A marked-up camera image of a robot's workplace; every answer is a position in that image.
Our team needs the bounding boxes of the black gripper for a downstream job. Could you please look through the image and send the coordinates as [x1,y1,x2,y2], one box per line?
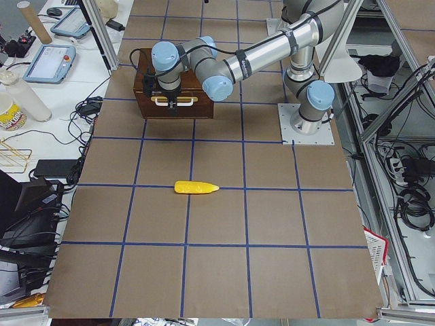
[142,74,181,111]

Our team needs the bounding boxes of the wooden drawer with handle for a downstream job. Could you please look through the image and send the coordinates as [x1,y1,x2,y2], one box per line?
[135,90,214,119]

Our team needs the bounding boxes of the dark wooden drawer box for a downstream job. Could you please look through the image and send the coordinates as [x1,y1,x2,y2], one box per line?
[133,48,214,119]

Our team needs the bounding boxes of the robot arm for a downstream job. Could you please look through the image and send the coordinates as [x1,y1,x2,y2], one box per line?
[151,1,344,135]

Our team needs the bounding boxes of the yellow corn cob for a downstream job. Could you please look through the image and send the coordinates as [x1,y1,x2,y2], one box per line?
[174,181,220,195]

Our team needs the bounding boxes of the black power brick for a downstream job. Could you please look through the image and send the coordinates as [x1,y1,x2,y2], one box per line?
[106,19,125,31]

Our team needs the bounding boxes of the far blue teach pendant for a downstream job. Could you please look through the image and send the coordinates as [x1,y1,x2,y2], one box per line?
[50,6,90,39]

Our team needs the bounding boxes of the blue teach pendant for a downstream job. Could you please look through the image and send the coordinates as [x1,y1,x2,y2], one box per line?
[22,45,76,84]
[50,6,90,39]

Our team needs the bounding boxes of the near blue teach pendant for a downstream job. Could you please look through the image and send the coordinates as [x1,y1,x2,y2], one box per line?
[22,45,76,84]

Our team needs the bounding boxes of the frosted plastic bottle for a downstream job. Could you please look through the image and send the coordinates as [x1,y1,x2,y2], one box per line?
[1,69,52,122]

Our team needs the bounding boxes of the cardboard tube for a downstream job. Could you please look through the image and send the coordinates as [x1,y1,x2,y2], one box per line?
[16,1,52,44]

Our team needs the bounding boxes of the black computer mouse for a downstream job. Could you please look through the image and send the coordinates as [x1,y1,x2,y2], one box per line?
[46,7,63,18]

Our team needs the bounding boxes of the popcorn paper cup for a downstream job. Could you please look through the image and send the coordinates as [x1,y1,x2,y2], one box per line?
[0,92,27,131]

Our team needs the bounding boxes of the white chair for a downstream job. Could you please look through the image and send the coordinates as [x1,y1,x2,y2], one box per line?
[319,0,364,84]

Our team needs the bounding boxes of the white red plastic basket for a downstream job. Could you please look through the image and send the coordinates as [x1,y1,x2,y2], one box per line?
[364,228,389,283]

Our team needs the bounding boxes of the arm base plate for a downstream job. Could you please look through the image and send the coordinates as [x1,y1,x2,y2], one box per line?
[277,103,335,146]

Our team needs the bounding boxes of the gold wire rack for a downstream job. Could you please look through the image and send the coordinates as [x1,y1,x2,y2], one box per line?
[1,139,33,174]

